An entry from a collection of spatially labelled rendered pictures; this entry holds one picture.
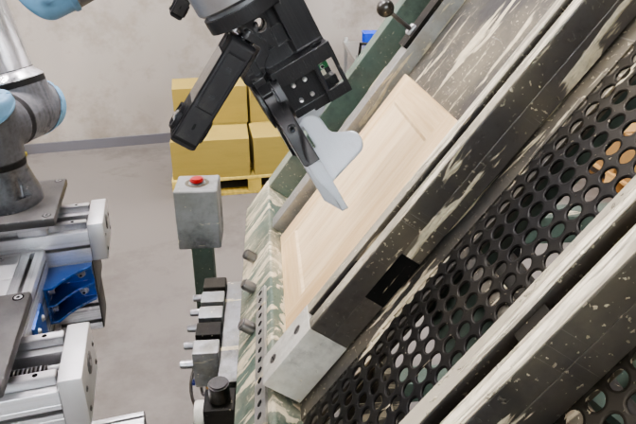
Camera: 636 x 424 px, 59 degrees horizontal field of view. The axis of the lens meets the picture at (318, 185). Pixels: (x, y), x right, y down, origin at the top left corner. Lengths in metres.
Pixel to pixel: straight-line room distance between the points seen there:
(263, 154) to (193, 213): 2.19
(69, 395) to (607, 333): 0.70
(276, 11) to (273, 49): 0.03
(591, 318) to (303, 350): 0.49
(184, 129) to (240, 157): 3.23
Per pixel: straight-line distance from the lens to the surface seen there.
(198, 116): 0.53
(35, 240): 1.35
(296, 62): 0.52
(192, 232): 1.63
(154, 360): 2.49
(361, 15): 5.09
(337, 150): 0.52
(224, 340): 1.32
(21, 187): 1.33
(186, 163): 3.77
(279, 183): 1.62
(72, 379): 0.90
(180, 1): 1.19
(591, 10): 0.80
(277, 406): 0.93
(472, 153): 0.78
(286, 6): 0.53
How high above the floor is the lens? 1.55
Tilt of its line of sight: 23 degrees down
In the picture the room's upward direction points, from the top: straight up
